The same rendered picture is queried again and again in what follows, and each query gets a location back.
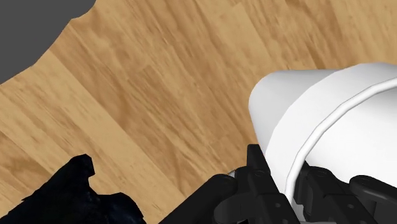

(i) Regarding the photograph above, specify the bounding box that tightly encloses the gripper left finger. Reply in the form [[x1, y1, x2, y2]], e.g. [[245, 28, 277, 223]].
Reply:
[[158, 143, 300, 224]]

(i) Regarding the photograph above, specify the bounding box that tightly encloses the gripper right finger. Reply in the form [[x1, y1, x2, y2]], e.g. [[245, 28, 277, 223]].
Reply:
[[293, 160, 397, 224]]

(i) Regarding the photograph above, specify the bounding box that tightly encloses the black jagged object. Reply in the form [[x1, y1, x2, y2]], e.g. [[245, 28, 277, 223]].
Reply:
[[0, 153, 147, 224]]

